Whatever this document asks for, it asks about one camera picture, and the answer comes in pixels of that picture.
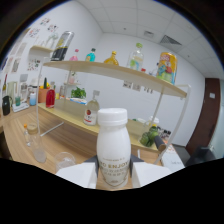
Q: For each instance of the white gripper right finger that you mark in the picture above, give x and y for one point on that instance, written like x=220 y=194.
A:
x=150 y=173

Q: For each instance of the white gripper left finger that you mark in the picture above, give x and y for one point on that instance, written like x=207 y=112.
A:
x=78 y=173

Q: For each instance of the white milk bottle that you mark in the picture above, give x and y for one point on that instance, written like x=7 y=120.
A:
x=113 y=150

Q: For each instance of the clear bottle orange cap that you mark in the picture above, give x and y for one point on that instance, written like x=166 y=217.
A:
x=26 y=135

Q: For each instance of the green cup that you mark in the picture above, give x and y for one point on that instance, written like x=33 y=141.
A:
x=18 y=101

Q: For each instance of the white notebook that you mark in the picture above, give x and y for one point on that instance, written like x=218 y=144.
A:
x=173 y=160

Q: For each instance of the dark cylindrical tool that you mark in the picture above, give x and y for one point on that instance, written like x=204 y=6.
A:
x=160 y=144

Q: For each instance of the green glass bottle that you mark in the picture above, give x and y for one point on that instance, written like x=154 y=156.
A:
x=149 y=136

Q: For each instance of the black chair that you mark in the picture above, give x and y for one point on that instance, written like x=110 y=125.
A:
x=201 y=156

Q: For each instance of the clear bottle red label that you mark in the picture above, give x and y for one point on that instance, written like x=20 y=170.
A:
x=90 y=113

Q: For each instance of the blue rimmed bowl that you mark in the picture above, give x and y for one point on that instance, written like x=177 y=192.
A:
x=77 y=100

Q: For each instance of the brown door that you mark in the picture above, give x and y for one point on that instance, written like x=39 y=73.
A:
x=205 y=116

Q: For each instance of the red liquid bottle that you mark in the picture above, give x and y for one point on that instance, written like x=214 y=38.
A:
x=50 y=98

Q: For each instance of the potted green plant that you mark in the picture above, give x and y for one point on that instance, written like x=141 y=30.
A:
x=78 y=92

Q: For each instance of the small white blue bottle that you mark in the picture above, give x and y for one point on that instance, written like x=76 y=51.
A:
x=32 y=100

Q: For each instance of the white kitchen scale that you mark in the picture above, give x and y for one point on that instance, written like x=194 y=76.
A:
x=20 y=107

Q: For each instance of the small white vase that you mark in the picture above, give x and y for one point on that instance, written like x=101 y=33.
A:
x=72 y=78

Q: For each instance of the black kettle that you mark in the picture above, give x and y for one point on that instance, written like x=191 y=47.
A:
x=6 y=106

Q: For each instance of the white kitchen appliance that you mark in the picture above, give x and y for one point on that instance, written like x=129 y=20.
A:
x=35 y=83

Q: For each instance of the clear bottle blue cap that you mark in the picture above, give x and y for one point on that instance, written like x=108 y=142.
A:
x=153 y=70

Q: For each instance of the yellow colourful can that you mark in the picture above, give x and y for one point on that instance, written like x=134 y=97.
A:
x=166 y=68

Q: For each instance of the two-tier wooden shelf rack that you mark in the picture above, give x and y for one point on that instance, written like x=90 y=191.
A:
x=113 y=71

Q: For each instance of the clear bottle green cap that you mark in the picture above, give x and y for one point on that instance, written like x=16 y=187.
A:
x=135 y=60

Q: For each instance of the small pink bottle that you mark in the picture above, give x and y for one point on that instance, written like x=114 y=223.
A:
x=74 y=57

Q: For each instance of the small teal bottle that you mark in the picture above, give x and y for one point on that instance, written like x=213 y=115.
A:
x=90 y=56

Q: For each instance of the amber bottle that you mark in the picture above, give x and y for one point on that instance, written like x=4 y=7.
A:
x=111 y=60

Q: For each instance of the large silver black can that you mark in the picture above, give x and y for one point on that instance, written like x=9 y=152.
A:
x=62 y=46

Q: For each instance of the ceiling air vent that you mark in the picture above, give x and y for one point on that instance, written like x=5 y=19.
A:
x=170 y=40

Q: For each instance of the white vase with flowers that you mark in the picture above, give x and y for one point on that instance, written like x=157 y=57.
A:
x=51 y=40

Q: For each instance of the square ceiling diffuser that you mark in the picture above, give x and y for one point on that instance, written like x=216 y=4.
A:
x=148 y=34

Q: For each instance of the wooden wall shelf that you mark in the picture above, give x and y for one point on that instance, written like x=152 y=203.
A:
x=41 y=49

